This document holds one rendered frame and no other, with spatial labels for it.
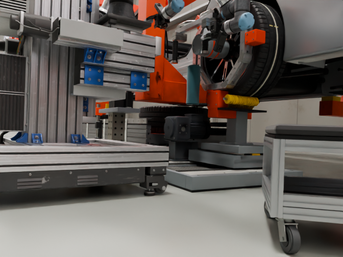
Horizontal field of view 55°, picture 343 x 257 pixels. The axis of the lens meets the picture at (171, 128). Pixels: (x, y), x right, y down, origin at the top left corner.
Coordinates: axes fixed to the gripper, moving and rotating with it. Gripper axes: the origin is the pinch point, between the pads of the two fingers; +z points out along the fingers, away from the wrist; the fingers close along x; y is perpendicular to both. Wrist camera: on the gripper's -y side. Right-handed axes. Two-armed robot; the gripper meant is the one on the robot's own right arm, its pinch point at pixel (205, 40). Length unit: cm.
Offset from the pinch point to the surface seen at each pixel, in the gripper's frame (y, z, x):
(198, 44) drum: 1.5, 15.7, -6.2
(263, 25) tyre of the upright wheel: 10.6, -15.2, -29.4
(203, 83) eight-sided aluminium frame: -19.6, 29.0, -21.2
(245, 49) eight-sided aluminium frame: -4.0, -10.4, -21.0
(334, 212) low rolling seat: -71, -103, 32
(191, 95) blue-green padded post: -28.9, 25.7, -9.8
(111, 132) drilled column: -56, 81, 24
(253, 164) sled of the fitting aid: -72, -3, -39
